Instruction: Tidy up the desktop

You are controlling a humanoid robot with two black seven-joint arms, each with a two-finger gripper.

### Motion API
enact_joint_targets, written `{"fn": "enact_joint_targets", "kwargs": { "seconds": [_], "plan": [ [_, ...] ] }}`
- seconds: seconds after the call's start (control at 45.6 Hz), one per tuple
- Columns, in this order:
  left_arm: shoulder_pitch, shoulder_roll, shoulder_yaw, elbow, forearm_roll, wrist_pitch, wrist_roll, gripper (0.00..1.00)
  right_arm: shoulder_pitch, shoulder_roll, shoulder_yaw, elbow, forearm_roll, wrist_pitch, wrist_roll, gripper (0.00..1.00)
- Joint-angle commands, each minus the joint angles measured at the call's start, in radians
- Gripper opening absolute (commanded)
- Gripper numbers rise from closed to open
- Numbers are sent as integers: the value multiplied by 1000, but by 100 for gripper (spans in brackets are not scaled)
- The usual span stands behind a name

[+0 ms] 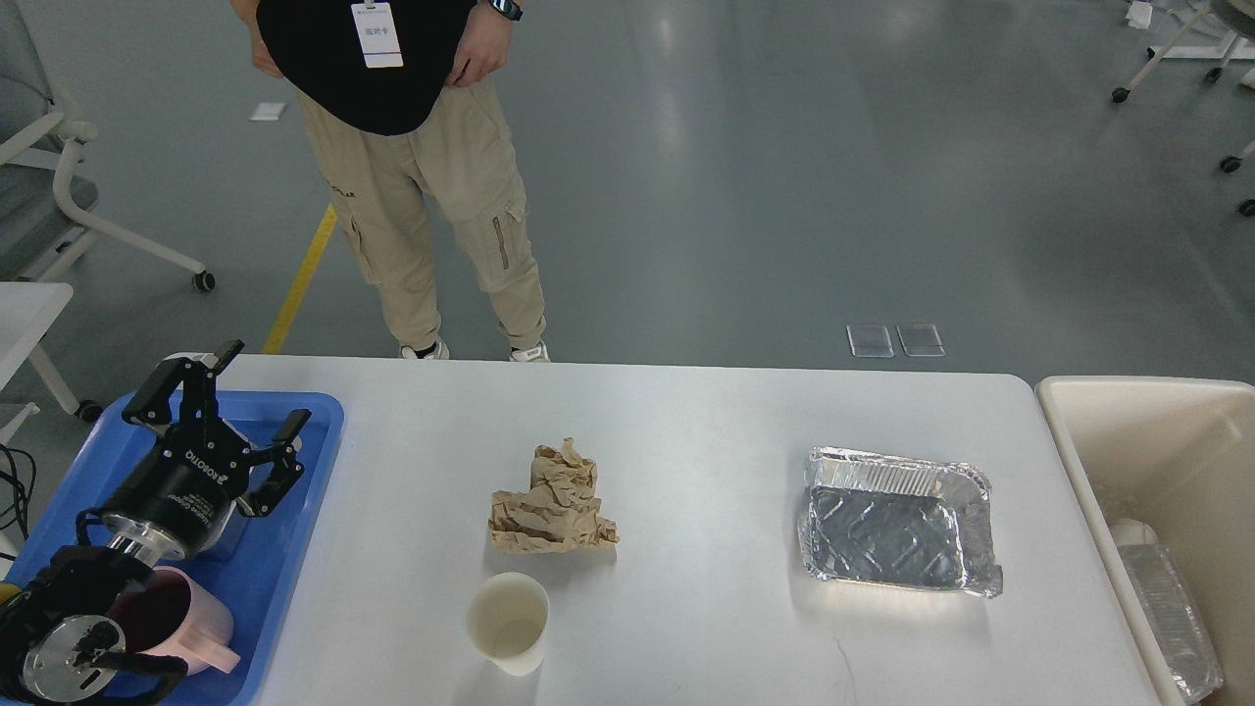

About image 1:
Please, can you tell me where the blue plastic tray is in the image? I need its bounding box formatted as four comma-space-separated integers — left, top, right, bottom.
4, 390, 344, 705

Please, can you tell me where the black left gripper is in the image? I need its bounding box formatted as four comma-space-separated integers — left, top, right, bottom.
98, 339, 311, 562

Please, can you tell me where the clear floor plate right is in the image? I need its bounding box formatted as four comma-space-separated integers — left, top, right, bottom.
896, 324, 948, 357

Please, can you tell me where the clear floor plate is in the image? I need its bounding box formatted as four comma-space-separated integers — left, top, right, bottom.
846, 325, 896, 359
896, 324, 948, 357

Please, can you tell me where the crumpled brown paper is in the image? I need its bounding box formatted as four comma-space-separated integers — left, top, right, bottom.
487, 436, 622, 556

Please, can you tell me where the beige plastic bin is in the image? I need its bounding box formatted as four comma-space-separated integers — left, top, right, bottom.
1035, 376, 1254, 705

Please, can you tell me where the white paper scrap on floor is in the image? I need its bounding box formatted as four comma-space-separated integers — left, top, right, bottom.
248, 102, 287, 124

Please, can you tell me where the person in black shirt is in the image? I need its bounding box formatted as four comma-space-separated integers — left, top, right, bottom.
232, 1, 550, 362

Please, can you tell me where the pink ribbed mug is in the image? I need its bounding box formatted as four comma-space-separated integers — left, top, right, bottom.
107, 566, 238, 676

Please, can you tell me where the white wheeled furniture frame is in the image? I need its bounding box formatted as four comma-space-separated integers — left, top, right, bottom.
1111, 1, 1254, 219

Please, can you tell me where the teal mug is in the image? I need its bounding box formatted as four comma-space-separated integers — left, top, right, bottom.
0, 581, 23, 607

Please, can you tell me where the aluminium foil tray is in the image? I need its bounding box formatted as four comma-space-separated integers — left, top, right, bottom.
797, 446, 1004, 598

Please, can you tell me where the white paper cup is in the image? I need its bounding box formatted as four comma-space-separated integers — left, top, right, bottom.
466, 572, 550, 678

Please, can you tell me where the stainless steel rectangular container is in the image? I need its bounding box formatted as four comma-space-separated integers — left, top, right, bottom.
195, 446, 270, 561

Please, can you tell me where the clear floor plate left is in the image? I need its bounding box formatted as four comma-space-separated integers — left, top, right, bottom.
846, 325, 896, 359

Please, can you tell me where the white side table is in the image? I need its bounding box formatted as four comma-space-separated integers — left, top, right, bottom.
1, 281, 104, 424

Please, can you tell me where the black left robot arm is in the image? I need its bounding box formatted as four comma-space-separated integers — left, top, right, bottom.
3, 339, 311, 705

